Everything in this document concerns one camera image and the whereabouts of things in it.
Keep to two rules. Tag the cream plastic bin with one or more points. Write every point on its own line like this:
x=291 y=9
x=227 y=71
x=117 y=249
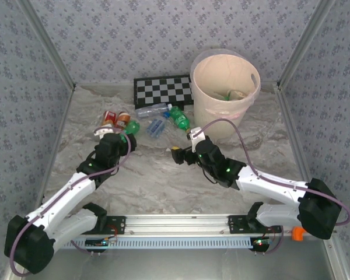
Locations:
x=213 y=125

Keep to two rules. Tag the aluminium table side bar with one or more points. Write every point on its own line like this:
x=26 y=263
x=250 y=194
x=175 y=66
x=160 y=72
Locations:
x=59 y=137
x=293 y=137

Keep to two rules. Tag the clear crushed bottle white cap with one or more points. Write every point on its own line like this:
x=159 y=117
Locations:
x=151 y=111

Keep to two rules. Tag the clear water bottle blue label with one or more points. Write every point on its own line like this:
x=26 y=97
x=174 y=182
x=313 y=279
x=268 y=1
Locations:
x=156 y=126

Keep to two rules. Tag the small black controller board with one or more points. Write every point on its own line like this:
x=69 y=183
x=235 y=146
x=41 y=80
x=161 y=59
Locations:
x=262 y=242
x=100 y=242

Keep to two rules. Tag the translucent pink bin liner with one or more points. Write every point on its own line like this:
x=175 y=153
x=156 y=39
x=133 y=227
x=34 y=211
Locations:
x=221 y=112

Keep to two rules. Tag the brown orange juice bottle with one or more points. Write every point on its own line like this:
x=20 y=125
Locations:
x=123 y=119

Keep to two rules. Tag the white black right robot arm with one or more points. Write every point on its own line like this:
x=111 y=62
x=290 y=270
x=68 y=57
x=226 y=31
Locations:
x=274 y=183

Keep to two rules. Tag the aluminium frame post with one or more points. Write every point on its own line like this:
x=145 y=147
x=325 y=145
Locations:
x=49 y=46
x=306 y=43

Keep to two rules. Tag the black grey chessboard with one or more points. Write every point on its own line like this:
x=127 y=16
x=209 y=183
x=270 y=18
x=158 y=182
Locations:
x=160 y=91

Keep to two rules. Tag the grey metal shelf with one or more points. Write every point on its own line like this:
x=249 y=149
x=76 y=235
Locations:
x=175 y=265

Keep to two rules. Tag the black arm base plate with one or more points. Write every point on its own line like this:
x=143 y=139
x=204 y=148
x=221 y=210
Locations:
x=236 y=224
x=118 y=224

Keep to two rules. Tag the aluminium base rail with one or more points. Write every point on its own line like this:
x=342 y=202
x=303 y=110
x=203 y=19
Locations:
x=175 y=223

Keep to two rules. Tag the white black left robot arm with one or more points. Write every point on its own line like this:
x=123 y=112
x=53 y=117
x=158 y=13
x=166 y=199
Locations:
x=64 y=201

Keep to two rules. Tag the orange juice bottle red label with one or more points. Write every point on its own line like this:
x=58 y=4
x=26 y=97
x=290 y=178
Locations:
x=108 y=116

